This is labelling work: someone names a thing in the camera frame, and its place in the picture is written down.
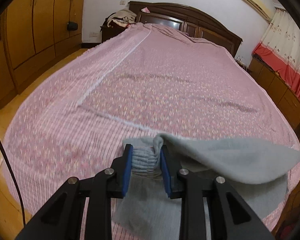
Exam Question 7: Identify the white and red curtain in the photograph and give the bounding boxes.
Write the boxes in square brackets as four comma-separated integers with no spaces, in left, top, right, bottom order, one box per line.
[253,9,300,100]

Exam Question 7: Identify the dark wooden headboard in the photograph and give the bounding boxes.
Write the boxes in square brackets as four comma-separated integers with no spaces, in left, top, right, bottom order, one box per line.
[129,1,243,56]

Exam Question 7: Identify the grey fleece pants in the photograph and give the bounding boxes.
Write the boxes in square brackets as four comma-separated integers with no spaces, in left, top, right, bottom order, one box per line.
[113,133,300,239]

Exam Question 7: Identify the pile of clothes on nightstand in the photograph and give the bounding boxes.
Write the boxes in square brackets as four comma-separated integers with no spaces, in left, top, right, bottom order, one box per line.
[106,9,137,28]

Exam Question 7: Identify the black bag on wardrobe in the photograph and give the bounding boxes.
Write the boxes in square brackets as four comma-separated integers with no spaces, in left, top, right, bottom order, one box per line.
[66,21,78,31]

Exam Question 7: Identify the white wall air conditioner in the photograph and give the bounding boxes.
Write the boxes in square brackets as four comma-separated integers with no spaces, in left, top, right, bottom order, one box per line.
[242,0,276,23]

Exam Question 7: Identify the black cable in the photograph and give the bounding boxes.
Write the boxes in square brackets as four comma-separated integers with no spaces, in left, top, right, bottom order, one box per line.
[0,115,27,228]

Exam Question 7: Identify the low wooden side cabinet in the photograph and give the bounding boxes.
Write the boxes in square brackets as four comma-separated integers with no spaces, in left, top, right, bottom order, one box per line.
[248,54,300,129]

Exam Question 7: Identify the brown wooden wardrobe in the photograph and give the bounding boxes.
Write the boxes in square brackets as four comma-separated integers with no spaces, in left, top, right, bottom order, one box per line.
[0,0,84,109]

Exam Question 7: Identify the pink patterned bedspread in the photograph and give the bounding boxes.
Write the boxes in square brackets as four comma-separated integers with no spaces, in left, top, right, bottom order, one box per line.
[4,23,300,239]

